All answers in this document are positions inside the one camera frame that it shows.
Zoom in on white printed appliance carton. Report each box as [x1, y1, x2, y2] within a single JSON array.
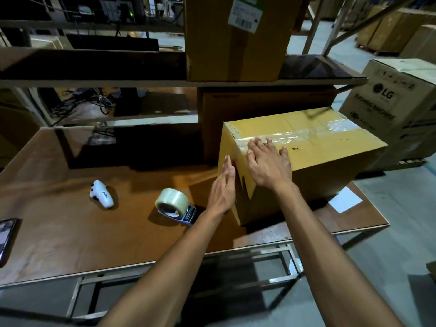
[[339, 58, 436, 171]]

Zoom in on yellow taped cardboard box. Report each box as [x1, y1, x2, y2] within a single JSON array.
[[217, 107, 388, 227]]

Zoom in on grey metal table frame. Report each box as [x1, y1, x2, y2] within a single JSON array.
[[66, 233, 382, 321]]

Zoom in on black smartphone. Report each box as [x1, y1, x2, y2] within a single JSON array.
[[0, 218, 18, 265]]

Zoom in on grey metal shelf rack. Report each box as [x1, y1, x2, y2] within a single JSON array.
[[0, 0, 418, 129]]

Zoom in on group of brown cartons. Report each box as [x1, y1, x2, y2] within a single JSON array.
[[355, 5, 436, 59]]

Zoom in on person's left forearm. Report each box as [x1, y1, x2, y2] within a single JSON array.
[[97, 203, 239, 327]]

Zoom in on dark brown cardboard box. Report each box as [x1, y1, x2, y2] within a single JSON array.
[[197, 86, 338, 164]]

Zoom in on person's right hand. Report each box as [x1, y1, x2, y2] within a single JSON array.
[[246, 137, 293, 193]]

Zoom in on person's left hand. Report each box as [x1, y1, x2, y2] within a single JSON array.
[[206, 155, 237, 217]]

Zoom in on white handheld controller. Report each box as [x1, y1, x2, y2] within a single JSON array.
[[89, 180, 114, 210]]

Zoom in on electronic device with green light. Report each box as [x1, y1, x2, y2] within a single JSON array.
[[98, 0, 137, 25]]

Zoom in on bundle of black cables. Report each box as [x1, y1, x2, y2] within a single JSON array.
[[50, 88, 115, 118]]

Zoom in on white paper sheet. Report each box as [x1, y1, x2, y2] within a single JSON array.
[[328, 186, 364, 214]]

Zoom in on person's right forearm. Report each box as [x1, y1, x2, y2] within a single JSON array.
[[273, 182, 405, 327]]

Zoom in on brown labelled cardboard box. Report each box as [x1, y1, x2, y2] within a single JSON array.
[[184, 0, 304, 82]]

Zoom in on clear tape dispenser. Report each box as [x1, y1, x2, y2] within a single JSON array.
[[155, 188, 198, 226]]

